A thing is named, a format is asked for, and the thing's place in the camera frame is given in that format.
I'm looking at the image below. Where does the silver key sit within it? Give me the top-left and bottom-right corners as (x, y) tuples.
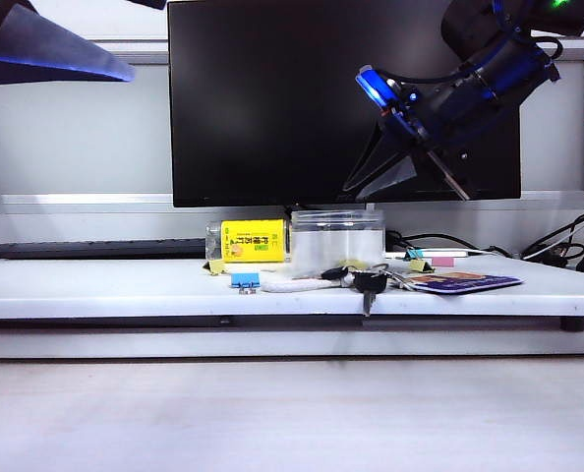
(386, 272), (414, 292)

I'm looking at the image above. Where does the black AOC monitor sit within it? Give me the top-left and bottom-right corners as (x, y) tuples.
(167, 0), (522, 212)

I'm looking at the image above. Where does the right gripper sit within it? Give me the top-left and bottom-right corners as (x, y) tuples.
(343, 66), (497, 201)

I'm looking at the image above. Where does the clear plastic jar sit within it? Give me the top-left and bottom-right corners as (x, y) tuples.
(289, 209), (387, 277)

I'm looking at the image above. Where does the blue binder clip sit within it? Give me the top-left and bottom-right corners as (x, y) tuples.
(230, 272), (262, 296)

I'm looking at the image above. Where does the aluminium partition frame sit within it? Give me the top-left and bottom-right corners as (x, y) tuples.
(0, 32), (584, 213)

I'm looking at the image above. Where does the yellow label drink bottle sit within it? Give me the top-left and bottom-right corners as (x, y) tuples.
(204, 218), (292, 265)

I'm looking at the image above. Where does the white USB cable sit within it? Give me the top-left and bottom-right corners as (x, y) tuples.
(466, 208), (584, 261)

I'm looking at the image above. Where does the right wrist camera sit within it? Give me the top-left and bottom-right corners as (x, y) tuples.
(354, 63), (402, 110)

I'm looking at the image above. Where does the purple orange card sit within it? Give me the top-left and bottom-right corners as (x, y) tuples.
(409, 271), (526, 297)

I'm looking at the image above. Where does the black keyboard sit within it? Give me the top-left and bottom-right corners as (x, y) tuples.
(0, 238), (207, 261)

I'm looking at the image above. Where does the white desk riser board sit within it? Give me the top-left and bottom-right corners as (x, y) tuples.
(0, 258), (584, 322)

